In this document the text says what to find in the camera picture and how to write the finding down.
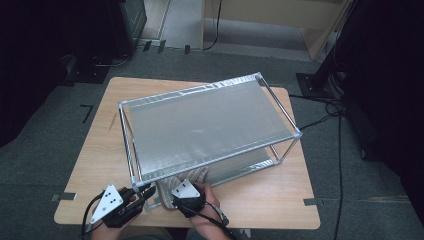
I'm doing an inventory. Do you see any black metal stand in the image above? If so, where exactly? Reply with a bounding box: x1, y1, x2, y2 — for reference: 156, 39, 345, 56
296, 0, 354, 99

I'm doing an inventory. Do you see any person's left hand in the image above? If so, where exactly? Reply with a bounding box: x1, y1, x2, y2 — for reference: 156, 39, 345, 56
91, 213, 141, 240

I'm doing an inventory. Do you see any black cabinet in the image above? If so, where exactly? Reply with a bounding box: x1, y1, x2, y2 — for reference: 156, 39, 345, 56
106, 0, 148, 58

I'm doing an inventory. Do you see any black stand base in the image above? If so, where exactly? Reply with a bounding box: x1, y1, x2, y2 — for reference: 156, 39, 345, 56
66, 53, 131, 84

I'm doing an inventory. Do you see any black floor cable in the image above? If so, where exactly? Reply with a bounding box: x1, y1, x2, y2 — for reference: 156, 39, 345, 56
289, 94, 346, 240

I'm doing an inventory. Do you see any person's right hand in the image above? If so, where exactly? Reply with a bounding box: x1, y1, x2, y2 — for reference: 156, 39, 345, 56
188, 182, 221, 229

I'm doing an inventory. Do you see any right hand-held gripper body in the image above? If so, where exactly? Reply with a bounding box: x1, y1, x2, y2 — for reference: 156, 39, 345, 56
171, 179, 207, 219

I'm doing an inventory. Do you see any hand-held gripper cable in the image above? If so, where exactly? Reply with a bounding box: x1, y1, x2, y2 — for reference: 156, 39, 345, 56
81, 191, 106, 240
179, 201, 239, 240

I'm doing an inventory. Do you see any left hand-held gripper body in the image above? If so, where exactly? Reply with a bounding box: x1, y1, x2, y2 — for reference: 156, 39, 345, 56
89, 183, 148, 229

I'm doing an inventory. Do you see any beige wooden partition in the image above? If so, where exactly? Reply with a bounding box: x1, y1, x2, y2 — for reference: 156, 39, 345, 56
201, 0, 353, 62

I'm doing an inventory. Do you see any left hand-held gripper cable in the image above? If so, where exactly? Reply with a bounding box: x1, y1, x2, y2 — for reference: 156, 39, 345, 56
81, 191, 106, 240

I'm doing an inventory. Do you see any right hand-held gripper cable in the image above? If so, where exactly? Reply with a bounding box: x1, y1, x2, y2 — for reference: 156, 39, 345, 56
179, 201, 239, 240

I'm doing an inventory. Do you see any silver metal two-tier rack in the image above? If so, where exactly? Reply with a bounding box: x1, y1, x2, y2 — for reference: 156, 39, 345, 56
118, 72, 304, 212

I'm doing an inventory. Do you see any black hanging wall cable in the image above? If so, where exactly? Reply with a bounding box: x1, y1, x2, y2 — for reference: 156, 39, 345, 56
203, 0, 224, 52

